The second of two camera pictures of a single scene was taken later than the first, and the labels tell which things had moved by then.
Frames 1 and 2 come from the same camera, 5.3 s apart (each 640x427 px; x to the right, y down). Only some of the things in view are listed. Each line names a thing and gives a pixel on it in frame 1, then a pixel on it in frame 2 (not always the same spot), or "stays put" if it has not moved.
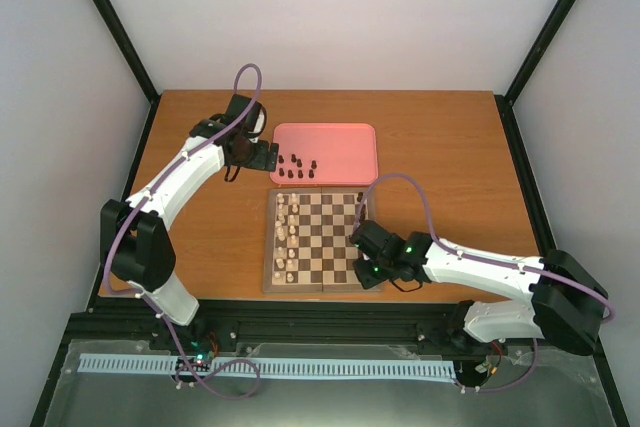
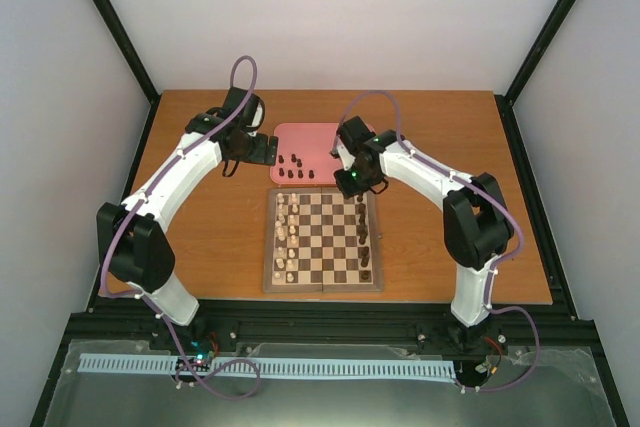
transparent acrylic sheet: x=495 y=386 stays put
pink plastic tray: x=326 y=153 stays put
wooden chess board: x=308 y=246 stays put
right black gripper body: x=372 y=278 to x=358 y=183
